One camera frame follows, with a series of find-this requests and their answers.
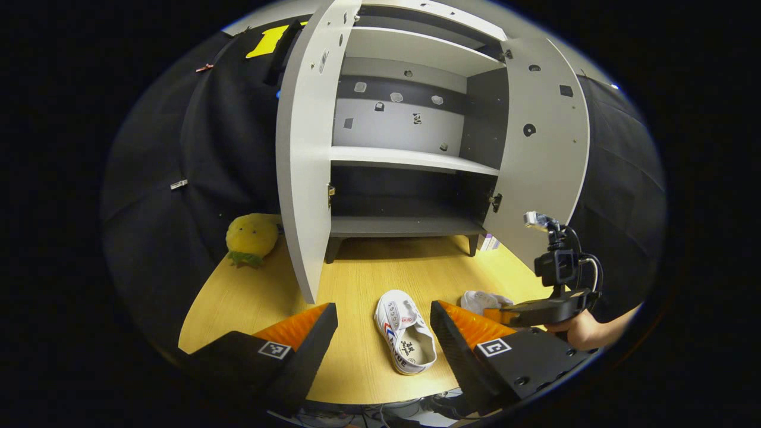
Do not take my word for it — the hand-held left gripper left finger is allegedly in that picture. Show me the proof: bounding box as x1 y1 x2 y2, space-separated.
178 303 339 417

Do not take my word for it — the white cabinet door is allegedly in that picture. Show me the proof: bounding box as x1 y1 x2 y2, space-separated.
275 0 362 305
482 37 591 271

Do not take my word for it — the white canvas shoe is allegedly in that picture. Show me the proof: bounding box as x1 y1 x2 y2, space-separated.
460 291 515 316
373 289 438 376

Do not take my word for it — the yellow pineapple plush toy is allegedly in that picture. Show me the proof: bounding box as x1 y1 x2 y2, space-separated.
225 213 280 269

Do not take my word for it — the black backdrop cloth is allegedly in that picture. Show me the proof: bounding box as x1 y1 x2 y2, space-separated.
101 24 666 357

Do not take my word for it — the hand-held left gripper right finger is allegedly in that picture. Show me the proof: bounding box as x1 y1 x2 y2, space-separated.
429 300 598 416

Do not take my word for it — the grey white shoe cabinet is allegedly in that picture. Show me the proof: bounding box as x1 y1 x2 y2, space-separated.
275 0 591 305

